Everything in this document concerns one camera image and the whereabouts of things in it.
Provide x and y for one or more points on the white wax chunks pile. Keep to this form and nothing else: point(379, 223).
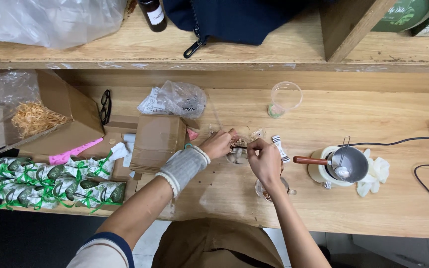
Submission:
point(378, 172)

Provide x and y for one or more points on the crumpled white paper scrap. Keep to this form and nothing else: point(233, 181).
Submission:
point(121, 150)

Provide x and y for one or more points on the white printed paper leaflet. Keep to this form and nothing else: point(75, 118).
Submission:
point(152, 103)

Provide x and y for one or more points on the clear plastic wrap in box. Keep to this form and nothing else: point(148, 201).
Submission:
point(4, 87)

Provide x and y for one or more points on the group of green ribboned packets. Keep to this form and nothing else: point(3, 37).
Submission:
point(56, 182)

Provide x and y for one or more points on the black eyeglasses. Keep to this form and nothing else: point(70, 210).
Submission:
point(105, 106)

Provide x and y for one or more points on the striped white ribbon strip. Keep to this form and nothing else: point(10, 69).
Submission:
point(280, 148)

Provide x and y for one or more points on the cream electric warmer base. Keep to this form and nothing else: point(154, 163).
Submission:
point(317, 172)

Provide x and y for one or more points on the clear glass cup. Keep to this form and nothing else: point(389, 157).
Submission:
point(272, 189)

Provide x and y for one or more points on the crumpled clear plastic bag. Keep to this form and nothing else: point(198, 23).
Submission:
point(183, 99)

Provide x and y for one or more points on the person's brown apron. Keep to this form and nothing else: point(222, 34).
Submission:
point(218, 245)

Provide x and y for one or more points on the small clear glass jar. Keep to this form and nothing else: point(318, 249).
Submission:
point(237, 153)

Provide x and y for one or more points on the wooden shelf divider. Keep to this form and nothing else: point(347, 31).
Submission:
point(348, 28)

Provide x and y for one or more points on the large white plastic bag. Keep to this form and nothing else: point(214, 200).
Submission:
point(47, 20)

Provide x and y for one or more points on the small pink paper scrap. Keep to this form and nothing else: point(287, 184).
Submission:
point(192, 134)

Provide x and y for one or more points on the navy blue zipped jacket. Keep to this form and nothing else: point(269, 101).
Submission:
point(237, 19)

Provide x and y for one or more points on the empty clear plastic cup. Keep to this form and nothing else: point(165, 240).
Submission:
point(283, 99)

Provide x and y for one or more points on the person's right fingers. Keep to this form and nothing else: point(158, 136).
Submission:
point(256, 149)

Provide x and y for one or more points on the open cardboard box with straw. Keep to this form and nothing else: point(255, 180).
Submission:
point(50, 115)

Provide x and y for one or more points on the pink silicone mould strip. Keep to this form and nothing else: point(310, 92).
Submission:
point(73, 152)

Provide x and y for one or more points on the small brown cardboard box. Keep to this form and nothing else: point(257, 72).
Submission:
point(158, 143)

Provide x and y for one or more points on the small clear plastic wrapper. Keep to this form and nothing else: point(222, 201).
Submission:
point(256, 133)

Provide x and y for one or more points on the person's left hand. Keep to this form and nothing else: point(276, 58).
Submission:
point(218, 144)

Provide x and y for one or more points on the person's left fingers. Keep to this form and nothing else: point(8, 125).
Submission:
point(228, 138)

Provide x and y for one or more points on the thin dark stick tool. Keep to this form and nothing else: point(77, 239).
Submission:
point(239, 147)

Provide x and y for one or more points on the dark brown glass bottle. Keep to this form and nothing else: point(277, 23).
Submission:
point(153, 14)

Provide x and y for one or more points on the grey knitted wrist warmer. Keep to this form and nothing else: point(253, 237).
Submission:
point(183, 166)

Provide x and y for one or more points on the green printed round box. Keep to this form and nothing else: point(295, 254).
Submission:
point(404, 15)

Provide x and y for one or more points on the person's right hand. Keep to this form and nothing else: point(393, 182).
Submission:
point(264, 160)

